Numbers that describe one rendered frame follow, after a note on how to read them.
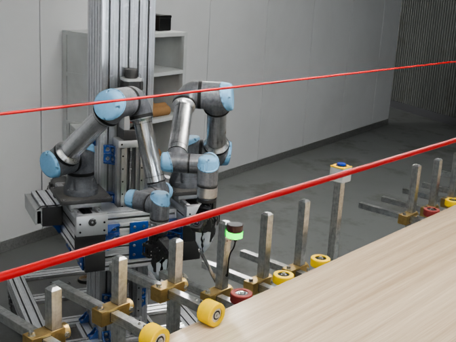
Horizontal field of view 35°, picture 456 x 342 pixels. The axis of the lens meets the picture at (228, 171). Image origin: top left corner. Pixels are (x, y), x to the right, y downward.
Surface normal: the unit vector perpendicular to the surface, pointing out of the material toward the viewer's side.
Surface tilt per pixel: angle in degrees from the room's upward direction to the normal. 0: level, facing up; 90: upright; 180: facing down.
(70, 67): 90
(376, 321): 0
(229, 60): 90
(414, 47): 90
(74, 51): 90
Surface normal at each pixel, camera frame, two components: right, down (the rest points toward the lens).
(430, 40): -0.91, 0.06
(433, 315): 0.06, -0.96
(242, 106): 0.82, 0.19
